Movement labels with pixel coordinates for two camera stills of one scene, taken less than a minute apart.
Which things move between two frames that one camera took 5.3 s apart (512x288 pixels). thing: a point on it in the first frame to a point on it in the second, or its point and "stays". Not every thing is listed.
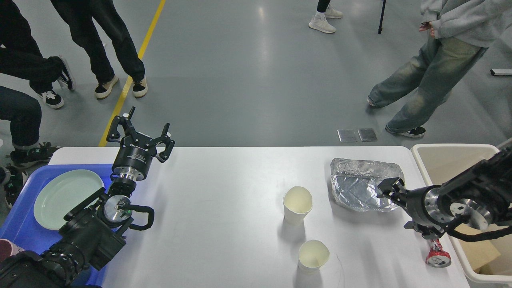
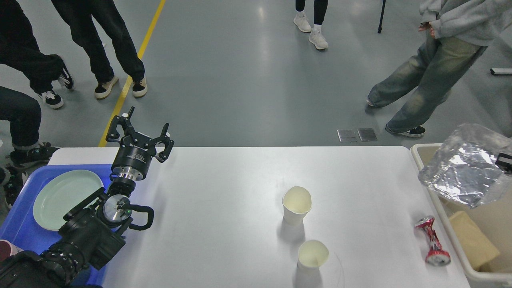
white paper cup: [312, 254] stays
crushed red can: [437, 257] stays
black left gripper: [133, 157] stays
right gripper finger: [393, 188] to [504, 162]
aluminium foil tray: [355, 183] to [464, 168]
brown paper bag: [479, 253] stays
